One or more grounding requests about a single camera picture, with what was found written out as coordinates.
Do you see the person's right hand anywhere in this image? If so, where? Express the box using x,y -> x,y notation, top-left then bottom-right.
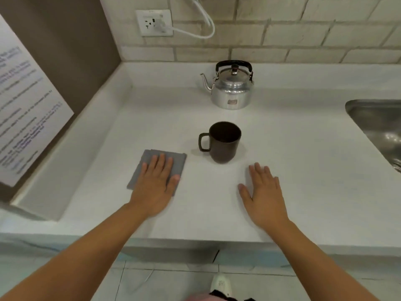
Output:
238,162 -> 291,230

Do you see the person's left hand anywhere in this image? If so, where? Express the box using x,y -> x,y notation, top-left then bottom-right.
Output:
129,153 -> 181,218

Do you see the person's left forearm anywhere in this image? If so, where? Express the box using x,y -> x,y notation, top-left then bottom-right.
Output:
0,202 -> 172,301

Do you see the person's right forearm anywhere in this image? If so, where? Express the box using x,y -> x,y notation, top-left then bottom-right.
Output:
252,216 -> 382,301

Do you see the grey folded cloth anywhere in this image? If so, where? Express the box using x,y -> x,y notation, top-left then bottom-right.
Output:
127,149 -> 188,197

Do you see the dark brown mug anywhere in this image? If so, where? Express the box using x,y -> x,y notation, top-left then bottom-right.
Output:
198,121 -> 242,165

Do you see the white shoe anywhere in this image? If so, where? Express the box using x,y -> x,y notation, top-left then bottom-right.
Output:
209,274 -> 234,299

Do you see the pink garment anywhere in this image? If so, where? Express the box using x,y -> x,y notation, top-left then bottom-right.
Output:
185,292 -> 220,301

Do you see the steel sink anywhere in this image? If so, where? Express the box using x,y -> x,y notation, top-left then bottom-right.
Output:
345,99 -> 401,175

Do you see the white printed paper sheet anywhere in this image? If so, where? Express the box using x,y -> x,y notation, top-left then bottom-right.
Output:
0,14 -> 75,188

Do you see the white plug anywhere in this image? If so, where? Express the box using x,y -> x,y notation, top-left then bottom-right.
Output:
153,19 -> 173,33

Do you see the silver kettle with black handle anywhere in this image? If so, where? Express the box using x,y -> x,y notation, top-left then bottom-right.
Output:
200,60 -> 254,110

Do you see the white wall socket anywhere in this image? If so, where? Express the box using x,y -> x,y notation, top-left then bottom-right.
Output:
135,9 -> 174,37

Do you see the white power cable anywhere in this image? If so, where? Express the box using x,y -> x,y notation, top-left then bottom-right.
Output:
171,0 -> 216,40

